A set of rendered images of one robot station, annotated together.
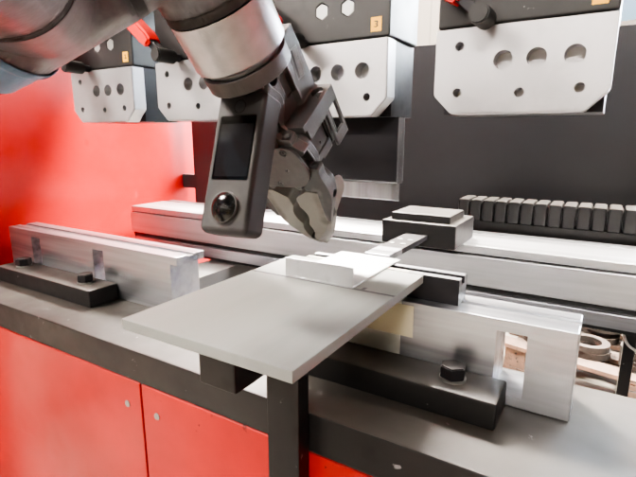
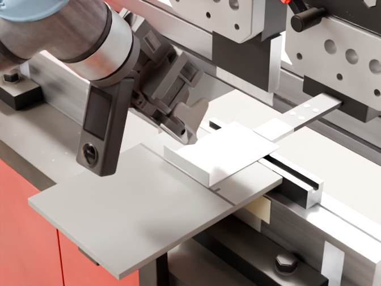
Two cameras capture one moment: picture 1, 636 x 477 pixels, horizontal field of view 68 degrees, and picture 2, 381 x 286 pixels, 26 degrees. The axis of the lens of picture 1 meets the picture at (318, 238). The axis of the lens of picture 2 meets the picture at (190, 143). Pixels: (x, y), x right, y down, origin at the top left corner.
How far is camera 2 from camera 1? 62 cm
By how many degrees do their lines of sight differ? 27
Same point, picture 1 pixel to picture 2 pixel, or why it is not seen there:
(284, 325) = (133, 227)
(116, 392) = not seen: hidden behind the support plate
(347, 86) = (223, 11)
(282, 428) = (147, 277)
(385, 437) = not seen: outside the picture
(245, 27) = (96, 62)
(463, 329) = (303, 231)
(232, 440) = not seen: hidden behind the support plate
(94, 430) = (20, 222)
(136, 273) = (57, 83)
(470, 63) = (309, 38)
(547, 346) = (356, 264)
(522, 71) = (342, 62)
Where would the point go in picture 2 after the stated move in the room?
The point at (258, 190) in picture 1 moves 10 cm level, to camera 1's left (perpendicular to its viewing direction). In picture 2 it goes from (112, 147) to (28, 133)
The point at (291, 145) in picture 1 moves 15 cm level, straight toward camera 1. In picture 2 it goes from (142, 109) to (98, 192)
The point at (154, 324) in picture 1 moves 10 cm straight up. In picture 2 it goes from (47, 209) to (39, 140)
